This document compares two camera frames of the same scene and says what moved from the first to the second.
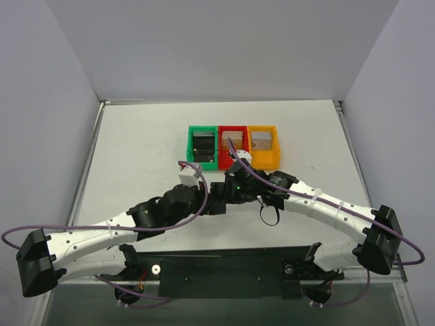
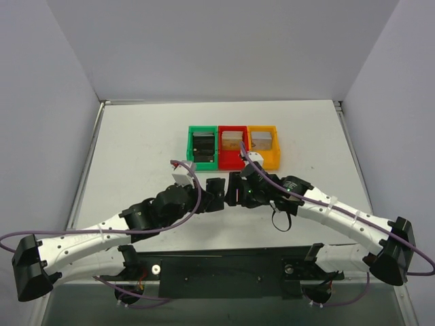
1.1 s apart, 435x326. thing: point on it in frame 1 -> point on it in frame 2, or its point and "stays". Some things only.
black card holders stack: [203, 147] stays
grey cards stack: [262, 140] stays
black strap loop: [268, 224] -> [289, 226]
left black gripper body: [217, 195] stays
